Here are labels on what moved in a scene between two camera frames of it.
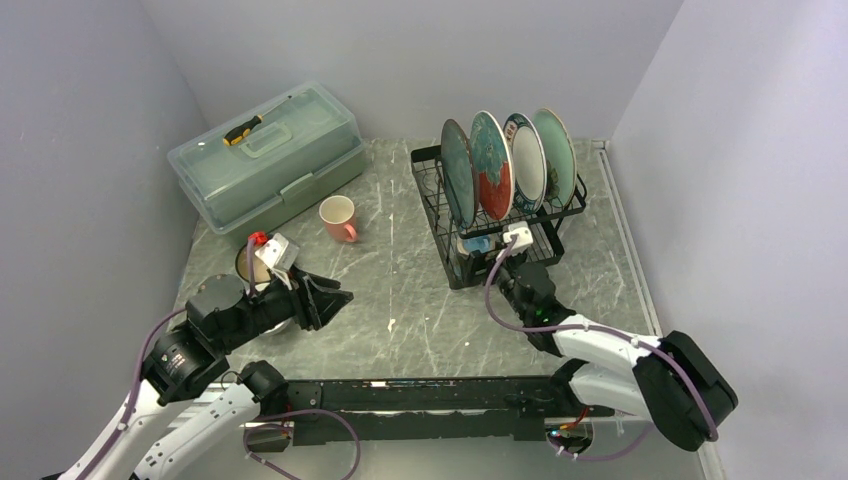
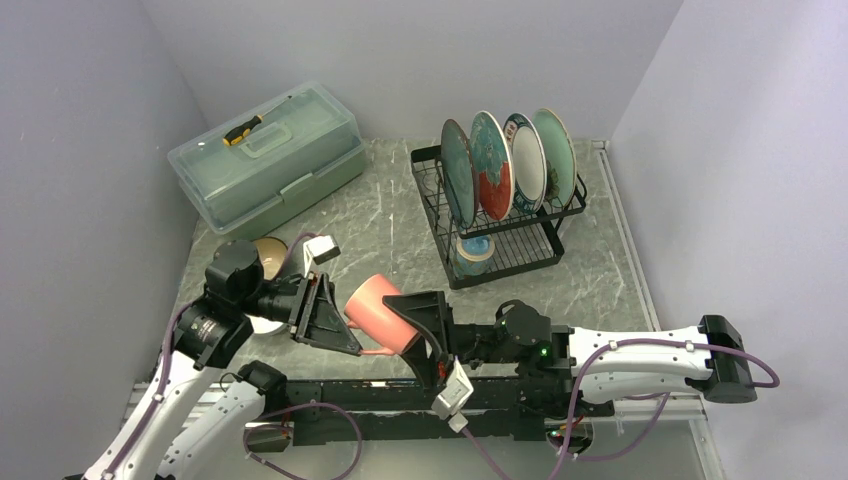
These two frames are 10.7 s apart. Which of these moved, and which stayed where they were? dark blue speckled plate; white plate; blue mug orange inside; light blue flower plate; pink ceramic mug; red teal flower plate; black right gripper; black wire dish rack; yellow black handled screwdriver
Moved: black right gripper; blue mug orange inside; pink ceramic mug
Stayed: yellow black handled screwdriver; dark blue speckled plate; white plate; black wire dish rack; light blue flower plate; red teal flower plate
